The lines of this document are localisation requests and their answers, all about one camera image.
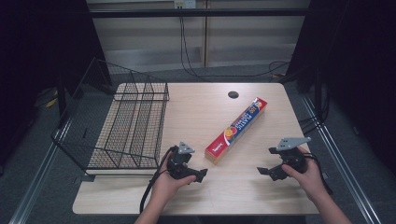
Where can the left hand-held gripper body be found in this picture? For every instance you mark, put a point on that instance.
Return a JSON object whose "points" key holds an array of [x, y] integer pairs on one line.
{"points": [[179, 163]]}

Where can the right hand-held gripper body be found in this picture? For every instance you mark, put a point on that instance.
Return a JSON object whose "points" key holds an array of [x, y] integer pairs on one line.
{"points": [[292, 158]]}

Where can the red blue plastic wrap box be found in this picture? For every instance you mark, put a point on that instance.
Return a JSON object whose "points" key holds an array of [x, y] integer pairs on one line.
{"points": [[236, 129]]}

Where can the person's left hand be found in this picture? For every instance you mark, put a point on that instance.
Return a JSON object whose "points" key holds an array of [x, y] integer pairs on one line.
{"points": [[168, 186]]}

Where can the person's right hand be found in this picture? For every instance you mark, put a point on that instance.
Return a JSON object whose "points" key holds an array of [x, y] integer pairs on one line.
{"points": [[308, 182]]}

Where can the black curtain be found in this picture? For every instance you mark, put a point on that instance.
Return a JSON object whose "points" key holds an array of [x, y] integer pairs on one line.
{"points": [[37, 46], [358, 62]]}

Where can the metal floor rail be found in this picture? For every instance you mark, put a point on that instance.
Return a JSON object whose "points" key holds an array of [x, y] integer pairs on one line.
{"points": [[339, 168], [37, 177]]}

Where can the thin vertical wall pipe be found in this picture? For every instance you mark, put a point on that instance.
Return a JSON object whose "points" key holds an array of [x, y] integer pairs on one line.
{"points": [[205, 34]]}

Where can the black horizontal frame bar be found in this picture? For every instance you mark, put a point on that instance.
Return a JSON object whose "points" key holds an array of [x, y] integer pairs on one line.
{"points": [[199, 12]]}

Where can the white wall power outlet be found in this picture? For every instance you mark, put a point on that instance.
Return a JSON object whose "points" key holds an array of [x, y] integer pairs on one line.
{"points": [[185, 3]]}

